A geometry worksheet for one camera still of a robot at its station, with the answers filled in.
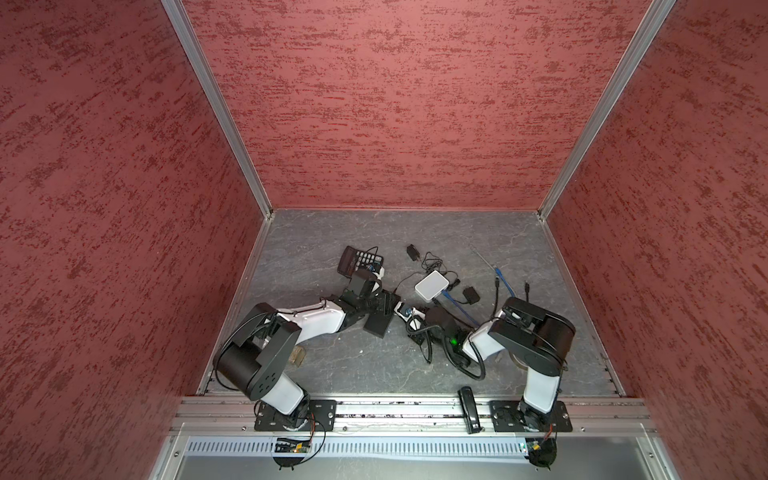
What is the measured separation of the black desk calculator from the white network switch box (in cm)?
17

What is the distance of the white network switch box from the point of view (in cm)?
97

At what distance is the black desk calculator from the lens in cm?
102

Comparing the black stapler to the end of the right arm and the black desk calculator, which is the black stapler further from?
the black desk calculator
